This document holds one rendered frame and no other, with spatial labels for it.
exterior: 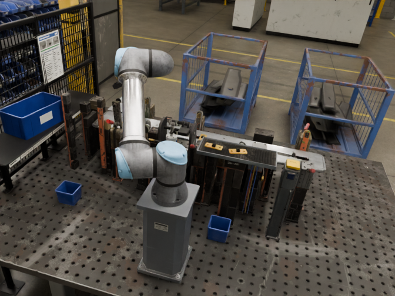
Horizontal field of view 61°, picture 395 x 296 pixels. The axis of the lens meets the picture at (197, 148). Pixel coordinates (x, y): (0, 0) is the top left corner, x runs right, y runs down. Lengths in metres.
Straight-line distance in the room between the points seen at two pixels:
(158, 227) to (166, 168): 0.28
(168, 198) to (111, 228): 0.58
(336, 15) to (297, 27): 0.96
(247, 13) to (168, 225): 8.52
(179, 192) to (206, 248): 0.50
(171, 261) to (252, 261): 0.42
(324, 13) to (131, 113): 8.54
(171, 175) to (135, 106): 0.30
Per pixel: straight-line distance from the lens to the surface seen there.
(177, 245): 1.44
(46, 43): 2.26
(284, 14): 9.54
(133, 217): 1.87
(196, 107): 4.34
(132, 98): 1.32
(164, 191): 1.30
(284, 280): 1.70
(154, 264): 1.57
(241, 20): 9.62
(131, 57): 1.39
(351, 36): 9.78
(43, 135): 1.97
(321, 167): 1.95
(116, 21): 5.25
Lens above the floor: 1.99
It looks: 32 degrees down
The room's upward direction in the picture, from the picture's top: 6 degrees clockwise
